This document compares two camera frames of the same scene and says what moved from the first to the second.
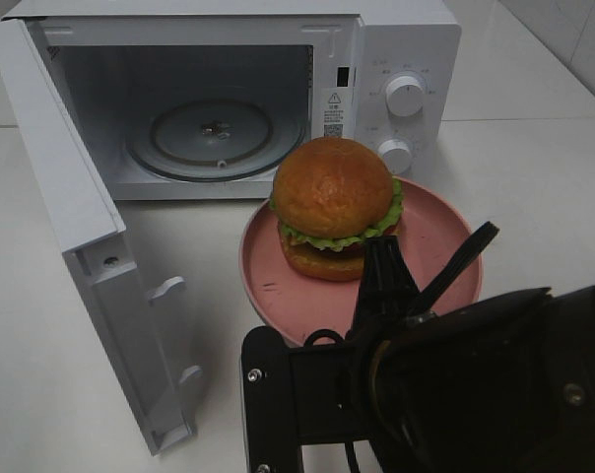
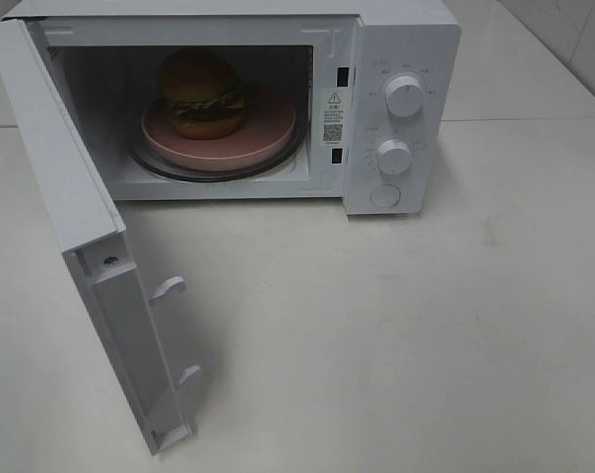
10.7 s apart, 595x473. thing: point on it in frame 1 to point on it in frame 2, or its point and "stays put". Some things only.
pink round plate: [429, 232] to [267, 125]
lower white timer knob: [396, 155] stays put
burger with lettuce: [330, 196] to [203, 90]
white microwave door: [121, 299] stays put
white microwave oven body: [202, 100] stays put
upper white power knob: [404, 96] stays put
